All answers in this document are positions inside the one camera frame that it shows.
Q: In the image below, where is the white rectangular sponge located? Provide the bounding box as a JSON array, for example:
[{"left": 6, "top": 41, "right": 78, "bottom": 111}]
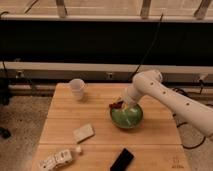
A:
[{"left": 73, "top": 124, "right": 95, "bottom": 143}]

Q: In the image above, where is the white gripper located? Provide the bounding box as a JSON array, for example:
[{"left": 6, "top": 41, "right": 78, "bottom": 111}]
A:
[{"left": 121, "top": 86, "right": 139, "bottom": 107}]

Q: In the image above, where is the black floor cable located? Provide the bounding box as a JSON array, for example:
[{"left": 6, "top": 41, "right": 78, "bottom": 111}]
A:
[{"left": 171, "top": 87, "right": 208, "bottom": 150}]

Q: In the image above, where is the clear plastic cup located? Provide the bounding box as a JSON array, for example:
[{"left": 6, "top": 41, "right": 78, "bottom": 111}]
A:
[{"left": 69, "top": 79, "right": 85, "bottom": 101}]

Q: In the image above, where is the black rectangular remote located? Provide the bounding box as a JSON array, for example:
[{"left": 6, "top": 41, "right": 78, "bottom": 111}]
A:
[{"left": 110, "top": 148, "right": 134, "bottom": 171}]

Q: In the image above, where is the green ceramic bowl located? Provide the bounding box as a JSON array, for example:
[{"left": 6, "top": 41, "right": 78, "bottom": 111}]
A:
[{"left": 109, "top": 105, "right": 143, "bottom": 129}]

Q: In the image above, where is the black hanging cable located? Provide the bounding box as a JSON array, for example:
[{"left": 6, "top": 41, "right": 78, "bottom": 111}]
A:
[{"left": 129, "top": 13, "right": 165, "bottom": 82}]

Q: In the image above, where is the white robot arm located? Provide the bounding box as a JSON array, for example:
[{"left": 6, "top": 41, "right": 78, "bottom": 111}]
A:
[{"left": 121, "top": 70, "right": 213, "bottom": 141}]

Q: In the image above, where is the red pepper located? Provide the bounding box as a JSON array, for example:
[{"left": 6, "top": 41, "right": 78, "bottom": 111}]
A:
[{"left": 109, "top": 101, "right": 123, "bottom": 109}]

